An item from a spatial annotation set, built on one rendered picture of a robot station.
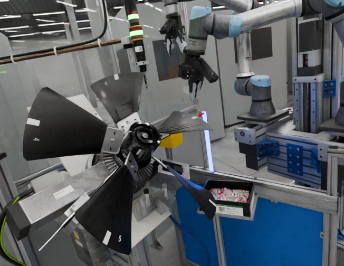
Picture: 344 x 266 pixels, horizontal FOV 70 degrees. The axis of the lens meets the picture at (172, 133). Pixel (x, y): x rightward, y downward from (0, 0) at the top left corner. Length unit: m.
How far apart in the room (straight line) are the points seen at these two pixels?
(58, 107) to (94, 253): 0.68
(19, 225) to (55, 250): 0.89
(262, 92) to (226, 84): 3.24
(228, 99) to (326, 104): 3.36
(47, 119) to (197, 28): 0.60
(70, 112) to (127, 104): 0.24
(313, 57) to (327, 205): 0.74
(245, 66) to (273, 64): 3.83
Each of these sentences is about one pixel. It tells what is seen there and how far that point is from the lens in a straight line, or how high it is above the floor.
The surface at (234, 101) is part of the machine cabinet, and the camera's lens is 4.92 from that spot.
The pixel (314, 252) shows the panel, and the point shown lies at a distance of 1.35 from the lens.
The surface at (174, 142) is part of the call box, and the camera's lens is 1.38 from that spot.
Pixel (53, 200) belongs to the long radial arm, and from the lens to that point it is 0.84.
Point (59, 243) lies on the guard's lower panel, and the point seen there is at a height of 0.55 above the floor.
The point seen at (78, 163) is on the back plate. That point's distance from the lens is 1.04.
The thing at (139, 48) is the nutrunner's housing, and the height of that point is 1.51.
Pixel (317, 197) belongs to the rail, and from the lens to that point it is 1.18.
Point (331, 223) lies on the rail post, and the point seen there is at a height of 0.73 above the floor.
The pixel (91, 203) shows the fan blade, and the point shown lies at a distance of 0.68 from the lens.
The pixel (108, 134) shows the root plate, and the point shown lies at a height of 1.25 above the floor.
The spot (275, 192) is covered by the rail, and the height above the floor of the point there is 0.82.
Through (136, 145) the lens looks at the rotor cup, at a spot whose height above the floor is 1.21.
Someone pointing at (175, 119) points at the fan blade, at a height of 1.20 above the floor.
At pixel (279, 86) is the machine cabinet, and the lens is 5.63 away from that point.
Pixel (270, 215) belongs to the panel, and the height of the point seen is 0.69.
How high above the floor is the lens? 1.46
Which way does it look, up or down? 17 degrees down
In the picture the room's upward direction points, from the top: 10 degrees counter-clockwise
